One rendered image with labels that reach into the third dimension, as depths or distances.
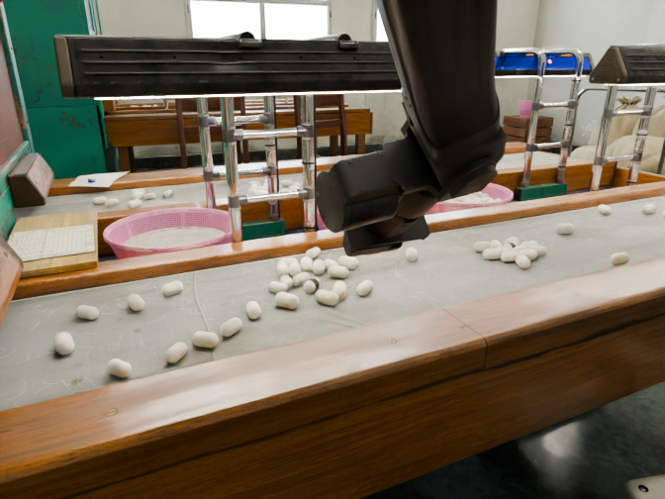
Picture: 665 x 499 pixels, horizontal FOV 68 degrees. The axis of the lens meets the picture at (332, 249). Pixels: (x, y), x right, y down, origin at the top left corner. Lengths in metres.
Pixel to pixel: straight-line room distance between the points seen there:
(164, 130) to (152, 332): 2.80
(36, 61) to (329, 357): 3.03
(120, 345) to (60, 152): 2.81
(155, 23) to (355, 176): 5.39
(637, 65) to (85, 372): 1.10
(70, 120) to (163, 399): 2.97
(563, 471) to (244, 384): 1.25
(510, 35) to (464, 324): 6.82
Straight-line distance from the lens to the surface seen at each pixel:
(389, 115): 6.47
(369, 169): 0.42
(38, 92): 3.43
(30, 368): 0.70
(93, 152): 3.44
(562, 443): 1.75
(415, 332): 0.63
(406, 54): 0.28
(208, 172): 1.15
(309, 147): 0.95
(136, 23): 5.76
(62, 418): 0.56
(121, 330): 0.74
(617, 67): 1.16
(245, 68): 0.72
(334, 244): 0.95
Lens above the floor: 1.08
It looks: 21 degrees down
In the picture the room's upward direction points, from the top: straight up
